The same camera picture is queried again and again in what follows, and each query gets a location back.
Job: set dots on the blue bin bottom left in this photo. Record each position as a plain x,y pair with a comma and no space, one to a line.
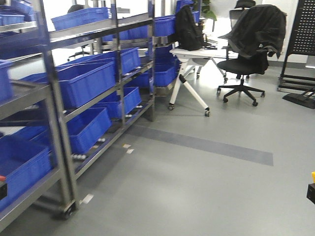
23,163

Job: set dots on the long steel shelving rack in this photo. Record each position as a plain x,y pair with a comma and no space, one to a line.
130,42

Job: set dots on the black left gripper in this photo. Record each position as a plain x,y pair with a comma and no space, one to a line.
3,190

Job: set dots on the black perforated pegboard stand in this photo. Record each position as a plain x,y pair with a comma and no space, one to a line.
301,42

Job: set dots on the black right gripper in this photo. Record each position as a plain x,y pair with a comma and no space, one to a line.
311,192

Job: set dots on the black office chair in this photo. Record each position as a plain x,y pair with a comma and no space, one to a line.
241,66

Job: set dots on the blue bin shelf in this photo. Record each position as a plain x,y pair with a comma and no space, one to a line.
79,83
86,128
80,17

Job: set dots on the blue bin middle shelf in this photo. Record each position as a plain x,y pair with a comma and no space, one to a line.
79,83

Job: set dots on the black jacket on chair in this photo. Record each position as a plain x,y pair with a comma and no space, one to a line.
261,27

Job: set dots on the blue bin lower shelf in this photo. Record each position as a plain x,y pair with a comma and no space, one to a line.
86,128

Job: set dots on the black backpack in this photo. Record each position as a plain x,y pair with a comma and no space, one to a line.
187,33

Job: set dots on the blue bin top shelf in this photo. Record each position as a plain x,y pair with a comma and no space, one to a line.
80,17

